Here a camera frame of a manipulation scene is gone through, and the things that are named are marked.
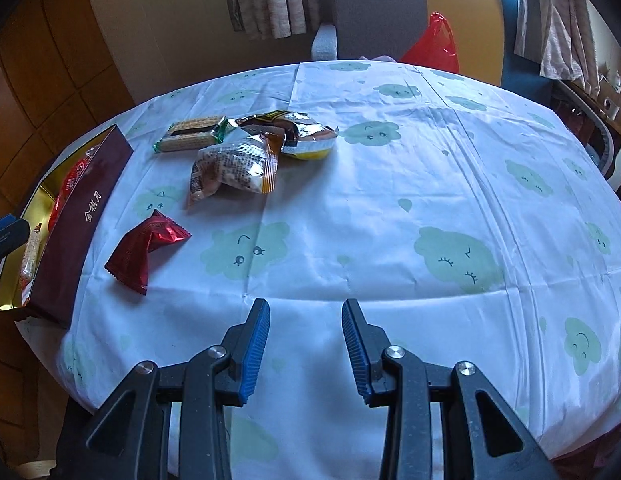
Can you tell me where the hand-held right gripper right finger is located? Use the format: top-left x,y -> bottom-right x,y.
341,298 -> 559,480

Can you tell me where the grey yellow armchair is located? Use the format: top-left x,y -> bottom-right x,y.
310,0 -> 554,106

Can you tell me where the long rice roll packet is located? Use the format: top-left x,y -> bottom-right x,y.
18,222 -> 44,286

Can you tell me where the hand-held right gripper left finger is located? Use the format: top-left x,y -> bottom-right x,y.
83,298 -> 271,480

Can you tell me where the green cracker packet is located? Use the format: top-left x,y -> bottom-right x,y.
153,115 -> 228,153

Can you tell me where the silver yellow foil packet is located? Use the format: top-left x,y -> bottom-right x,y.
278,115 -> 339,161

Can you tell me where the dark foil snack packet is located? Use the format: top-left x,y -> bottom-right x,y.
225,110 -> 311,141

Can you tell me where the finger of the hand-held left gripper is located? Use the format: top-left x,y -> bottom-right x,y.
0,214 -> 30,263

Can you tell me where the gold square tin box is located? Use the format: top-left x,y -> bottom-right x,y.
0,124 -> 135,328

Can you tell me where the cloud print tablecloth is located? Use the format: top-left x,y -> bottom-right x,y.
15,60 -> 621,461

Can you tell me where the red foil candy packet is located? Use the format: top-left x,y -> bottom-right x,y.
47,192 -> 66,233
104,209 -> 192,296

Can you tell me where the clear cake packet red label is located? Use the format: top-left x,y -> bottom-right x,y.
58,147 -> 104,196

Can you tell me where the red plastic bag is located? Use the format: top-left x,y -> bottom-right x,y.
401,12 -> 461,75

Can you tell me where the dark wooden side cabinet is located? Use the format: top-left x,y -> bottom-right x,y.
551,60 -> 621,196

